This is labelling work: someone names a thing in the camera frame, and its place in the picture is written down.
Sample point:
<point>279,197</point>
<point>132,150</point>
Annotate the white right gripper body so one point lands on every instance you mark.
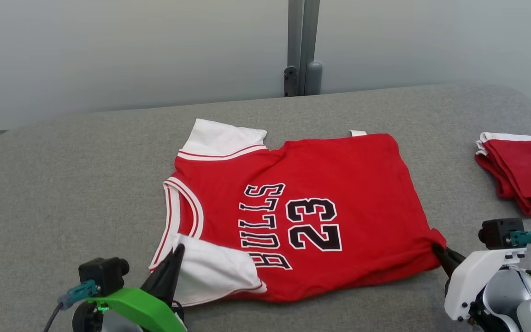
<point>468,281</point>

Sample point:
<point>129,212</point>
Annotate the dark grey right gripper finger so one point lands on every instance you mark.
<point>450,253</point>
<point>448,266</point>

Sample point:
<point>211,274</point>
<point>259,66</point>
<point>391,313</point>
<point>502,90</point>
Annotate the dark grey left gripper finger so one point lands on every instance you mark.
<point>157,281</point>
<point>175,276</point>

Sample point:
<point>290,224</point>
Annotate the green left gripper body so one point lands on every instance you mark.
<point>150,313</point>

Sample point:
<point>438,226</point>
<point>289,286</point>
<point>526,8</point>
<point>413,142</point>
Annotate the red white basketball jersey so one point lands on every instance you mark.
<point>362,193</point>

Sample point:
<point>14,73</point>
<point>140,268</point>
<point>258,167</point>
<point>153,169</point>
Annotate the red shorts with white stripe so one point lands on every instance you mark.
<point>528,175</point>

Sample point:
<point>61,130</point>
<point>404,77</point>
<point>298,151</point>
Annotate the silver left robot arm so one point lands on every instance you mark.
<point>88,320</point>

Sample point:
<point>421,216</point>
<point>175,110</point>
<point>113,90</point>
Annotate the grey fabric sofa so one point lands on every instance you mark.
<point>85,184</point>

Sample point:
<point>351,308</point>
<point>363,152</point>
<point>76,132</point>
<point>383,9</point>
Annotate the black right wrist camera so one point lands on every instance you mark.
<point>498,233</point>

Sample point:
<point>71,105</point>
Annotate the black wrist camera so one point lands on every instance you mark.
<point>102,274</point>
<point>498,233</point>

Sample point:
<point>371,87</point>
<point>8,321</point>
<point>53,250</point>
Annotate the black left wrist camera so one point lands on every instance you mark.
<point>102,274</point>

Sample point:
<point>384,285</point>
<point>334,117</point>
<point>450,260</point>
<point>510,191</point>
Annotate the grey metal partition post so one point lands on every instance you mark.
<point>303,41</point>

